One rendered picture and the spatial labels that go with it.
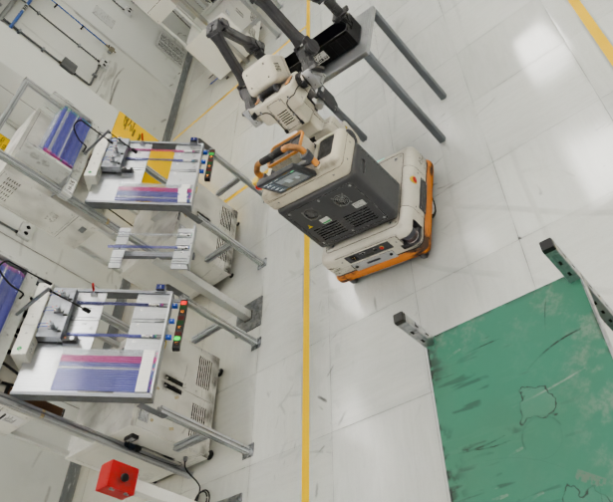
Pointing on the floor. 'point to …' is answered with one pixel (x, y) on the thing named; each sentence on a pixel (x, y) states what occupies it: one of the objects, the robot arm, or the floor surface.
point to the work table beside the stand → (383, 70)
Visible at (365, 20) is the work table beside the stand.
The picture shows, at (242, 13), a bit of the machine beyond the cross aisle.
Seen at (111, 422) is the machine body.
